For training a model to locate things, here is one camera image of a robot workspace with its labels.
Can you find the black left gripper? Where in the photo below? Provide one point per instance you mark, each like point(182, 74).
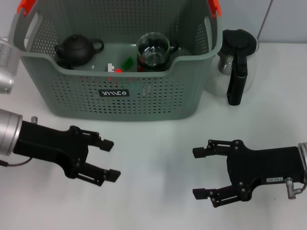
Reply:
point(52, 148)

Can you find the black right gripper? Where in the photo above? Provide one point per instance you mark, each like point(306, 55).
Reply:
point(263, 165)

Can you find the orange-red sloped toy brick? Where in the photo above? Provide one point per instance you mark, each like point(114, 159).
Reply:
point(118, 71)

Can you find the white toy brick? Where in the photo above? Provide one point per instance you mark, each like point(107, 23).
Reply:
point(110, 67)

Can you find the green toy brick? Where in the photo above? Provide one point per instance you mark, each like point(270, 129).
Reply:
point(127, 63)

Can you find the glass teacup black holder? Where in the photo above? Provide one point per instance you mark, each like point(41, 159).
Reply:
point(149, 69)
point(153, 43)
point(174, 48)

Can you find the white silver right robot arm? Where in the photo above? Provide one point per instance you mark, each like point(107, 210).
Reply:
point(303, 153)

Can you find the grey perforated plastic storage bin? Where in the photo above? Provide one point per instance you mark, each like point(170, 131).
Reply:
point(144, 100)

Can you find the black clay teapot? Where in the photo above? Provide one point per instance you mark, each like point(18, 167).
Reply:
point(74, 51)

